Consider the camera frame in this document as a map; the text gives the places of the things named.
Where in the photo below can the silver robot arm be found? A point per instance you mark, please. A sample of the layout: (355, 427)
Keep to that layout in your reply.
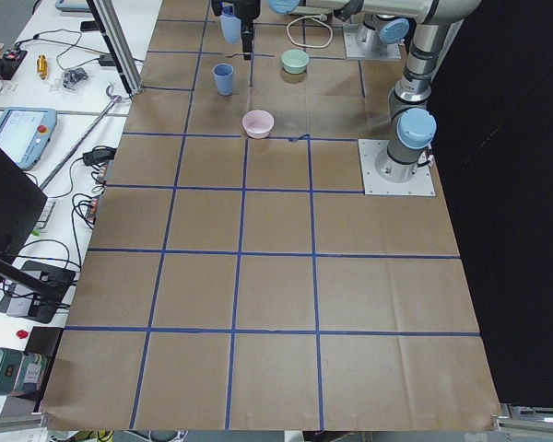
(414, 127)
(377, 31)

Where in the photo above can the black circuit board box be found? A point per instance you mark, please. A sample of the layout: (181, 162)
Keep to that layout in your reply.
(10, 62)

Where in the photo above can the metal rod with hook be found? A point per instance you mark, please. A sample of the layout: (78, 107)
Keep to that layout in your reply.
(114, 98)

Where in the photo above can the black monitor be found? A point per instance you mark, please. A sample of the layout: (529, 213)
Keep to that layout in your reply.
(21, 203)

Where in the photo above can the green bowl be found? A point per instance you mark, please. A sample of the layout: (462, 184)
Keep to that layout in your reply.
(294, 61)

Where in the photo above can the yellow cylindrical tool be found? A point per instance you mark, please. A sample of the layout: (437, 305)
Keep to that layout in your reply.
(42, 67)

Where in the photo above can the pink bowl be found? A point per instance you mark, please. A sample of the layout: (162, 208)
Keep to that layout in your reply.
(258, 124)

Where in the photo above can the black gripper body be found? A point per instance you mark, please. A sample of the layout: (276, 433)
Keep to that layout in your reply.
(247, 14)

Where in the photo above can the brown paper table cover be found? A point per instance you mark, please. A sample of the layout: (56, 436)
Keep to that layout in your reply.
(241, 283)

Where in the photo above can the black smartphone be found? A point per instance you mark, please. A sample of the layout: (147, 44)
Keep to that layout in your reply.
(89, 25)

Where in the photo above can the aluminium frame post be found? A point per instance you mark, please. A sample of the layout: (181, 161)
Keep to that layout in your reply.
(113, 35)

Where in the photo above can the green metal box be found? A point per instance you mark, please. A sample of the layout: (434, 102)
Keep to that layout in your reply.
(21, 373)

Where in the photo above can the blue teach pendant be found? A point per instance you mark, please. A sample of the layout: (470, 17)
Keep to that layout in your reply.
(25, 132)
(73, 6)

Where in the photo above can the blue cup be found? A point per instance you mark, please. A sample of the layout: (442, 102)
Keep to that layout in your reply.
(223, 76)
(230, 25)

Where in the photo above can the black monitor stand base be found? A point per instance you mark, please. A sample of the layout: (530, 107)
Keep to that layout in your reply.
(37, 290)

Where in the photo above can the black power adapter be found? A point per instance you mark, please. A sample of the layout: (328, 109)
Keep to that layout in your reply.
(99, 155)

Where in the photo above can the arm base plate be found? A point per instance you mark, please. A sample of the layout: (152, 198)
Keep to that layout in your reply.
(354, 52)
(374, 184)

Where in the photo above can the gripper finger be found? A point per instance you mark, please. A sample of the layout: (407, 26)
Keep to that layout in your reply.
(247, 41)

